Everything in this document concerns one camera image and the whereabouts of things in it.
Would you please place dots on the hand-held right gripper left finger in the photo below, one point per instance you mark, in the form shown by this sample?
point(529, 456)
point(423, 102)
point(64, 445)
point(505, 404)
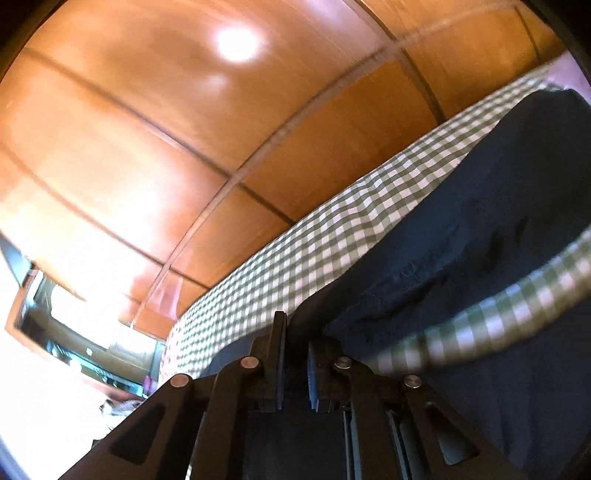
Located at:
point(280, 387)

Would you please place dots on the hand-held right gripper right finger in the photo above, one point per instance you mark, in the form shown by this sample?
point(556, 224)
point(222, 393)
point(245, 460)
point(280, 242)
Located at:
point(313, 383)

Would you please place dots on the dark navy pants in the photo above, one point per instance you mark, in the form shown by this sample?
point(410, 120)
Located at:
point(485, 207)

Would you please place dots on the green checkered bed sheet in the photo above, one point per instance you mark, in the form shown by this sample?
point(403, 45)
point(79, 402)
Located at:
point(323, 249)

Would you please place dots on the wooden framed window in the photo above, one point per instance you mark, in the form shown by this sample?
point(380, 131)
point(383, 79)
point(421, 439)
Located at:
point(55, 323)

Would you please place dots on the wooden wardrobe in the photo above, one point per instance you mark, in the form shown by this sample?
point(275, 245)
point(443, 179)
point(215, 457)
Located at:
point(138, 138)

